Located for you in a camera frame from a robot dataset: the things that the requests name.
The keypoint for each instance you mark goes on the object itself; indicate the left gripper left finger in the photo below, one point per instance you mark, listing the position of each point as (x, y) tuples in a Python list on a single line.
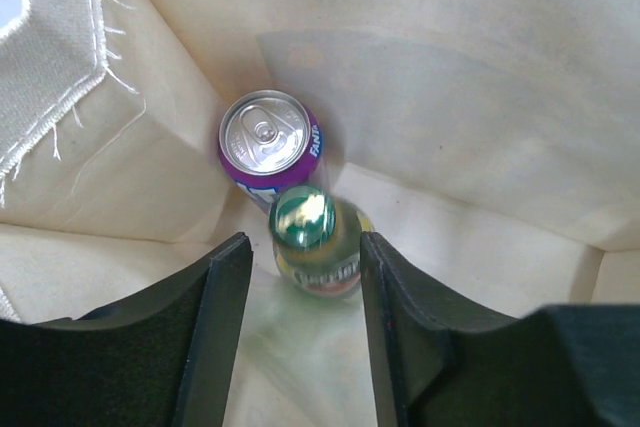
[(163, 356)]

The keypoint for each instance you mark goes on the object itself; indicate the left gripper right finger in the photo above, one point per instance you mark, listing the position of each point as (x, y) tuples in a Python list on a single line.
[(440, 359)]

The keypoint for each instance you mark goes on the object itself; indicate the green glass bottle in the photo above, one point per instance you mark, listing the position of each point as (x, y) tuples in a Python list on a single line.
[(316, 240)]

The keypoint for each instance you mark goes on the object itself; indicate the purple soda can front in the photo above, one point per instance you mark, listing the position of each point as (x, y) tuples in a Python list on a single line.
[(268, 141)]

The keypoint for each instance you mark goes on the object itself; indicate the beige canvas bag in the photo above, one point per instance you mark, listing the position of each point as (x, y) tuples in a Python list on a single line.
[(493, 143)]

